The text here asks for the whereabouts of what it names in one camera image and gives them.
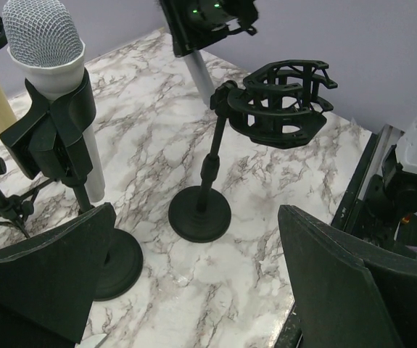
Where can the silver grey microphone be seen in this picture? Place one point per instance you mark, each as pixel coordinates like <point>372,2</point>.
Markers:
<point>200,76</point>

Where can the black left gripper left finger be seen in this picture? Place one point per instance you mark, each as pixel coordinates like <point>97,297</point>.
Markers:
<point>48,282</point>

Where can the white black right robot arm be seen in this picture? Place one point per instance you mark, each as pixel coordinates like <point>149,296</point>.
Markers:
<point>390,200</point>

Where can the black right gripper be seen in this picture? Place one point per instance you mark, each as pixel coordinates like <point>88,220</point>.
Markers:
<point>197,24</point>

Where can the black round-base clip stand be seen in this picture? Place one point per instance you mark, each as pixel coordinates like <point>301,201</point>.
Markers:
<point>49,139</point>

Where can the white microphone silver mesh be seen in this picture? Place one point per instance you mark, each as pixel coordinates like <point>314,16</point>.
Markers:
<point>44,43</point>

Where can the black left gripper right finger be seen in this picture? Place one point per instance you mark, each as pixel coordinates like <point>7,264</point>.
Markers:
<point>348,292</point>

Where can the black shock mount round stand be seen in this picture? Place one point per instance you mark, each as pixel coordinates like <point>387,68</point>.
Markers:
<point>279,106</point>

